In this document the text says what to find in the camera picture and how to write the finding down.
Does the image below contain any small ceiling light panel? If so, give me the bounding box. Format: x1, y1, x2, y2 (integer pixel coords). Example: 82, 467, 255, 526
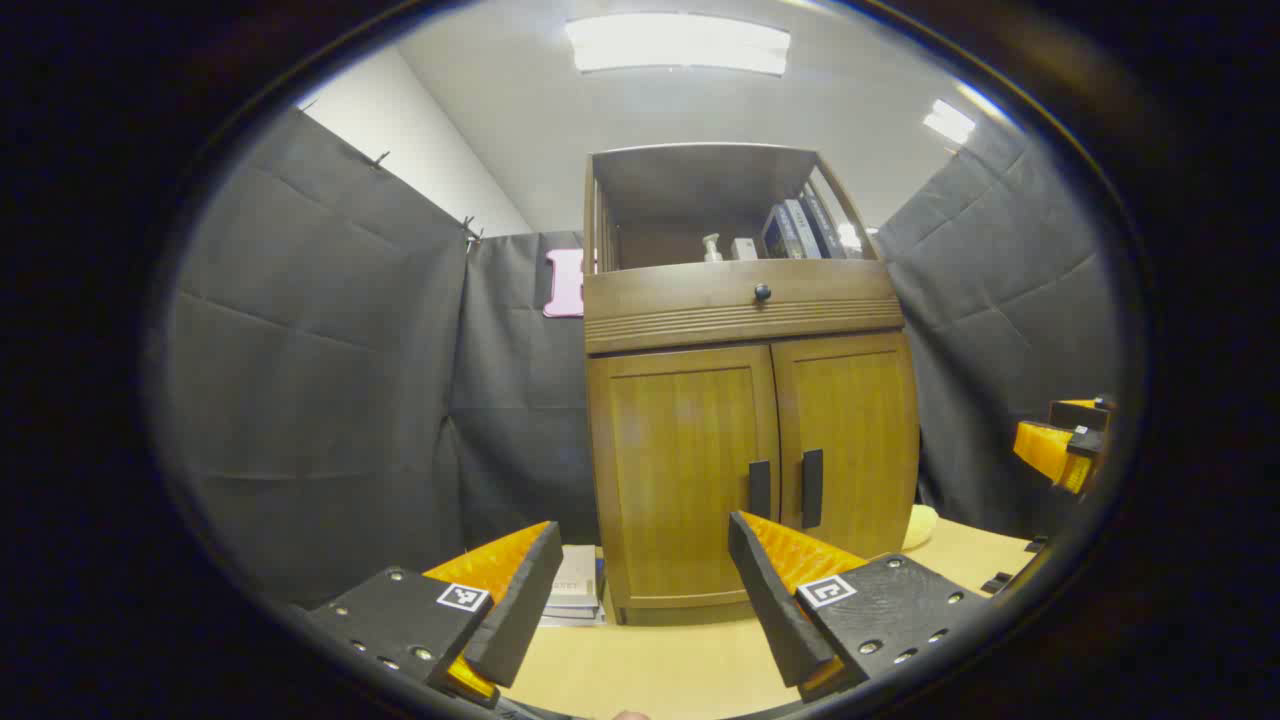
922, 98, 976, 144

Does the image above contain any wooden shoe cabinet door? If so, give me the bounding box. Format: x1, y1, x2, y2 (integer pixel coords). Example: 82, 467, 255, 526
588, 345, 781, 611
772, 332, 921, 561

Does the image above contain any wooden cabinet drawer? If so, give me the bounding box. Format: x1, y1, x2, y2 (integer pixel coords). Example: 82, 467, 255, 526
584, 260, 906, 356

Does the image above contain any black backdrop cloth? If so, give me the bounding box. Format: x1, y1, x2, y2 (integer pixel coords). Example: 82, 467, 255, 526
165, 105, 1121, 611

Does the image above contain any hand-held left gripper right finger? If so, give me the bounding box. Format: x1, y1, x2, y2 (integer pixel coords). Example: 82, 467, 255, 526
727, 511, 991, 703

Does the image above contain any dark blue book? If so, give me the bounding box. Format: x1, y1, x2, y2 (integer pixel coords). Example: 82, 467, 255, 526
762, 205, 796, 260
800, 192, 847, 259

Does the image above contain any grey book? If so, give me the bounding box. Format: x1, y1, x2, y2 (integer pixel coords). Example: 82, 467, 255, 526
783, 199, 823, 260

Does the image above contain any large ceiling light panel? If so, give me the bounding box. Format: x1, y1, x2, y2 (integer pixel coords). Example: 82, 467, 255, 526
565, 13, 791, 77

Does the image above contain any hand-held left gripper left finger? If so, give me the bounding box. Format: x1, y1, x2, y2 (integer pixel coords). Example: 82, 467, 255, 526
305, 520, 566, 711

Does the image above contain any wooden double-door shoe cabinet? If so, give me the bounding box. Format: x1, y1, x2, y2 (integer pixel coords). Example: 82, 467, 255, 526
583, 143, 921, 626

